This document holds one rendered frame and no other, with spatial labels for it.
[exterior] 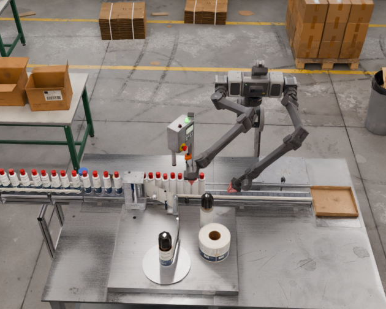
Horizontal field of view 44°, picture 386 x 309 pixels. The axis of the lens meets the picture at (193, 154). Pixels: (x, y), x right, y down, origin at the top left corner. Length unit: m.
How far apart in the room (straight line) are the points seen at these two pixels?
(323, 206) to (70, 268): 1.81
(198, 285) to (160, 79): 3.68
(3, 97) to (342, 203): 3.07
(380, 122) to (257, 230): 2.63
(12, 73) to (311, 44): 3.64
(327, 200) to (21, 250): 2.63
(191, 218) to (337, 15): 3.74
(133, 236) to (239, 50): 4.12
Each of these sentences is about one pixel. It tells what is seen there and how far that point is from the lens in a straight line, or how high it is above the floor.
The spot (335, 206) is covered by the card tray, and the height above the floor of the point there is 0.83.
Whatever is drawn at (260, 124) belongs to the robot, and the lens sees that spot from 3.64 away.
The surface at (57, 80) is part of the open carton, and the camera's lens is 4.65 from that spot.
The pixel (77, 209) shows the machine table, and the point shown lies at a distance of 3.53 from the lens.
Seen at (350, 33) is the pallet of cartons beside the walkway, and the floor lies 0.51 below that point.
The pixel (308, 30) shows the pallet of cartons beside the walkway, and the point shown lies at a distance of 6.29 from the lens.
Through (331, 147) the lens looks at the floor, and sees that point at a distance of 5.35.
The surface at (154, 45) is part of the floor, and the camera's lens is 6.91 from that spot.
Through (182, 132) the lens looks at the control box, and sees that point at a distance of 3.08.
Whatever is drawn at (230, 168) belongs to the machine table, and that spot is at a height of 0.83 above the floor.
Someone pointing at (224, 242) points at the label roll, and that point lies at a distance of 3.01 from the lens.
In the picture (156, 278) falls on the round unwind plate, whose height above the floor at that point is 0.89.
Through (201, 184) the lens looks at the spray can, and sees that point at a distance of 3.35.
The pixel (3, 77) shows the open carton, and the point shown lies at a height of 0.92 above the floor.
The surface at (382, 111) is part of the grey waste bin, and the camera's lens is 5.48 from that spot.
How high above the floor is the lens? 3.43
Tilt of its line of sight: 43 degrees down
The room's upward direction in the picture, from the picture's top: straight up
